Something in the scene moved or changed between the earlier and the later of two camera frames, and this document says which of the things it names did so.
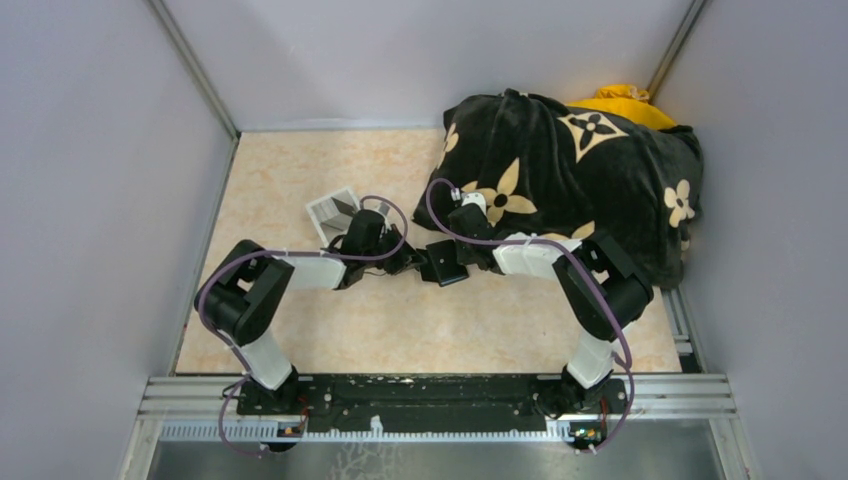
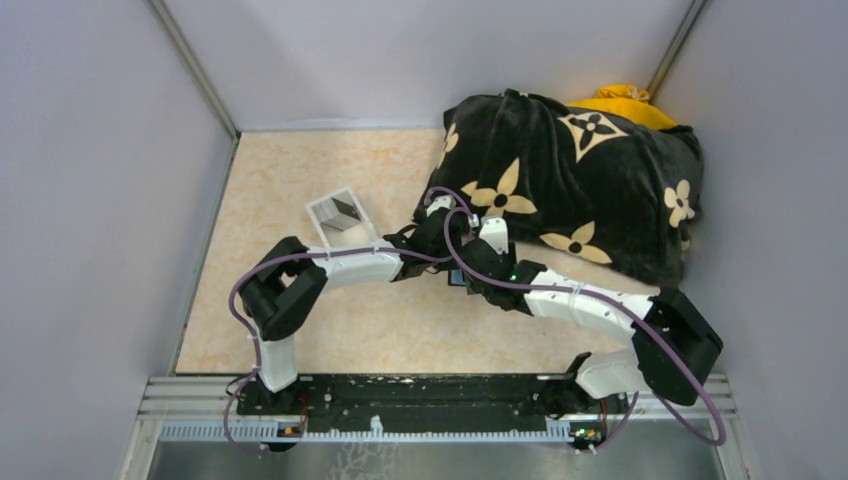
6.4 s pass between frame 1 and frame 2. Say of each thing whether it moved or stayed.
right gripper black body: moved
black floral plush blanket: stayed
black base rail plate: stayed
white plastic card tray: stayed
